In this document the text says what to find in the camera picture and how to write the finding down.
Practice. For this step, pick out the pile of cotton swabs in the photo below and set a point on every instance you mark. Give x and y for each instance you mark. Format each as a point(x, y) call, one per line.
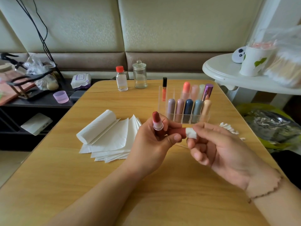
point(229, 127)

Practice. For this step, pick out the white mug green leaf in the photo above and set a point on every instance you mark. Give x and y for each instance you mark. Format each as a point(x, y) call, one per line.
point(254, 63)

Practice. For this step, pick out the person's right forearm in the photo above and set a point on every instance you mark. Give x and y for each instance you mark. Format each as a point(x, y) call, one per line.
point(277, 207)

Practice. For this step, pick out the person's right hand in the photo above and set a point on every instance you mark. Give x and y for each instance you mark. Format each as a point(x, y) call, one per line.
point(225, 153)

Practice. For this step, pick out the black low shelf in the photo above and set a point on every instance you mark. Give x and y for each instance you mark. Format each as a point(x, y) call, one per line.
point(42, 108)

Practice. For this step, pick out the black clip tool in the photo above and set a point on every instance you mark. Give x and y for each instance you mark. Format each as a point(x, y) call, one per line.
point(9, 57)

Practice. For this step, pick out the person's left forearm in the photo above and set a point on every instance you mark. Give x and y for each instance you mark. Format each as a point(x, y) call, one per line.
point(89, 202)

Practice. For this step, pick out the white panda figure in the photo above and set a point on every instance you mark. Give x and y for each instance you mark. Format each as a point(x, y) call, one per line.
point(238, 55)

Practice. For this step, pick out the crumpled clear plastic bag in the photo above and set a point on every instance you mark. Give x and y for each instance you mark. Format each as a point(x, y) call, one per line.
point(37, 66)

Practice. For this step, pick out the white round side table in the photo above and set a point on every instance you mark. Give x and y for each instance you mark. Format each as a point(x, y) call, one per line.
point(223, 70)

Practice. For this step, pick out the stack of white tissues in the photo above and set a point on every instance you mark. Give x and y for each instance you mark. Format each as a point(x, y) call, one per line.
point(110, 143)

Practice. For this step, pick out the dark red lipstick cap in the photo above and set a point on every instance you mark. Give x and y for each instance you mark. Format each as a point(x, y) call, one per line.
point(177, 132)

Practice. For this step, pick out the beige padded backrest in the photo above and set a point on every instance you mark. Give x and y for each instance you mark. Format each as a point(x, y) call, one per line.
point(188, 23)

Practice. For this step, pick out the pink tray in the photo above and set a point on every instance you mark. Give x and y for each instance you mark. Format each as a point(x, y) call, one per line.
point(9, 94)

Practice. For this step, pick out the white tissue sheet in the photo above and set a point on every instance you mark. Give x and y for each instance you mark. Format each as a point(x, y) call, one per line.
point(191, 133)

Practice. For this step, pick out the person's left hand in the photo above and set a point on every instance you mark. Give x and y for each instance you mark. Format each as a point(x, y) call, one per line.
point(148, 150)

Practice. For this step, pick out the glass jar with lid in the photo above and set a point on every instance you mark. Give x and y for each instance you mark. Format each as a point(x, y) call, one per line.
point(140, 76)

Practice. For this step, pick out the jar with wooden lid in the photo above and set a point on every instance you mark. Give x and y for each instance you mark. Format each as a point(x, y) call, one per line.
point(4, 67)

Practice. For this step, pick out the wet wipes pack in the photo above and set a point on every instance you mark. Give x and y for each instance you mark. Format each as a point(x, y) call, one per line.
point(81, 81)

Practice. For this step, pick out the red lipstick pink tube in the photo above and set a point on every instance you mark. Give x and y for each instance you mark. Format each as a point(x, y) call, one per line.
point(157, 121)

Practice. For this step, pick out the yellow-green bin with bag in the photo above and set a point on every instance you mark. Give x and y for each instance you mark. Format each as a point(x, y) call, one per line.
point(273, 129)

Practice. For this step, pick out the white power bank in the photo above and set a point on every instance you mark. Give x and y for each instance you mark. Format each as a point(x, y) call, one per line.
point(36, 124)

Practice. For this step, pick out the clear bottle red cap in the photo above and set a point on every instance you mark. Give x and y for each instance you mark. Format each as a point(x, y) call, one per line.
point(122, 81)

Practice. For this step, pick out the clear acrylic lipstick organizer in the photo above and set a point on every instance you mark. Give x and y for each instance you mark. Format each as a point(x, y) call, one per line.
point(188, 108)

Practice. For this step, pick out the small purple plastic cup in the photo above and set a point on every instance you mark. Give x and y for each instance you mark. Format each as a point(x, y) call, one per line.
point(60, 97)

